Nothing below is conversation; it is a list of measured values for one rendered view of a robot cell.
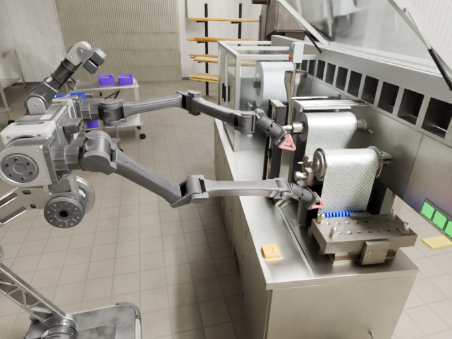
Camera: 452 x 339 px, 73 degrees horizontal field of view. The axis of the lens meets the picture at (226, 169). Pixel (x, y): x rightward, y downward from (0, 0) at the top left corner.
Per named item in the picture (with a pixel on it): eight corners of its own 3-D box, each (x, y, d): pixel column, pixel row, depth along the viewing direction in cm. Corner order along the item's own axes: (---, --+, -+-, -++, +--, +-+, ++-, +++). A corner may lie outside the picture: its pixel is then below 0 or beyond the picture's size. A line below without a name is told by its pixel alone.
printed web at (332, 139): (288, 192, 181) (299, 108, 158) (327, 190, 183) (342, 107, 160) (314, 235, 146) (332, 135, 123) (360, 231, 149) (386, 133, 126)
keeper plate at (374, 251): (359, 261, 130) (364, 241, 125) (381, 259, 131) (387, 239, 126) (362, 266, 128) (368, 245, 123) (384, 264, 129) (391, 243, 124)
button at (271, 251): (261, 249, 138) (261, 244, 136) (276, 247, 138) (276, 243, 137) (264, 259, 131) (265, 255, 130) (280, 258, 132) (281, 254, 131)
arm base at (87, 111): (83, 122, 139) (78, 96, 134) (102, 121, 141) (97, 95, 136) (80, 128, 132) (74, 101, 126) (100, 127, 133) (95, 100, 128)
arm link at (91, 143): (77, 171, 91) (78, 158, 94) (112, 168, 93) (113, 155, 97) (68, 150, 84) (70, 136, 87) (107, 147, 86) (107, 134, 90)
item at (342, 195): (317, 214, 142) (323, 179, 133) (364, 212, 144) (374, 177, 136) (317, 215, 141) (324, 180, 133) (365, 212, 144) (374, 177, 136)
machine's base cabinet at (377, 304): (213, 178, 384) (213, 111, 345) (264, 175, 391) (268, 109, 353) (257, 405, 161) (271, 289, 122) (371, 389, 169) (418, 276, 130)
